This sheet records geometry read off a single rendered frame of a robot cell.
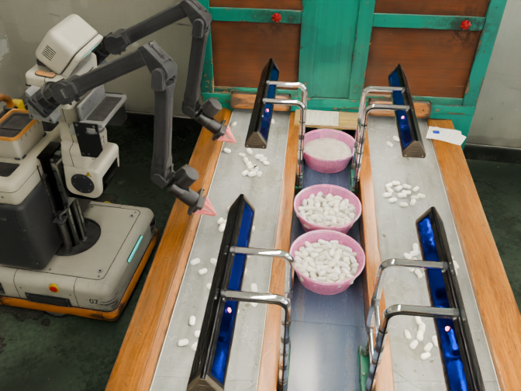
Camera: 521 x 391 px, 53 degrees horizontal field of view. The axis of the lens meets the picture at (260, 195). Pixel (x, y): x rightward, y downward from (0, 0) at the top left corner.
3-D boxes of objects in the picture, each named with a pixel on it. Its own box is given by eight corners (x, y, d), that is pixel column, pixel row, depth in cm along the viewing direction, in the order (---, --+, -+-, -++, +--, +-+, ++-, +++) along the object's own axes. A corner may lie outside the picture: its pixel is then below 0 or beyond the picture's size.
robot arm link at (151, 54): (163, 32, 166) (148, 39, 158) (182, 71, 171) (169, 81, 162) (64, 78, 185) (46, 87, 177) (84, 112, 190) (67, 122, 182)
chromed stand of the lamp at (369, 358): (360, 413, 147) (384, 313, 120) (357, 352, 163) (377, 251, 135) (428, 420, 146) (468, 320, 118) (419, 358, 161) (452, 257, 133)
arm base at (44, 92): (43, 84, 189) (25, 100, 180) (56, 74, 186) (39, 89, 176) (60, 102, 193) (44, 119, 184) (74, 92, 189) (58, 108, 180)
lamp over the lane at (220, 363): (186, 396, 112) (183, 377, 108) (229, 210, 160) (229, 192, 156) (222, 399, 111) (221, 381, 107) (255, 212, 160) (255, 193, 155)
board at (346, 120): (294, 126, 252) (294, 124, 251) (295, 111, 263) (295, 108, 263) (362, 130, 249) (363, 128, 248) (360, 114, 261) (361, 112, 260)
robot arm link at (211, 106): (188, 102, 229) (181, 110, 222) (203, 84, 222) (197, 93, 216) (208, 119, 232) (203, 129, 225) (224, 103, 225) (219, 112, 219)
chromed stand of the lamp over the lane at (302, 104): (257, 192, 226) (257, 101, 198) (262, 166, 241) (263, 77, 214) (301, 195, 224) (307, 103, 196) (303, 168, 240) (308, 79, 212)
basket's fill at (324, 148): (301, 171, 237) (301, 161, 233) (303, 145, 254) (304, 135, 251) (351, 174, 235) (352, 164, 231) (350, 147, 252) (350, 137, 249)
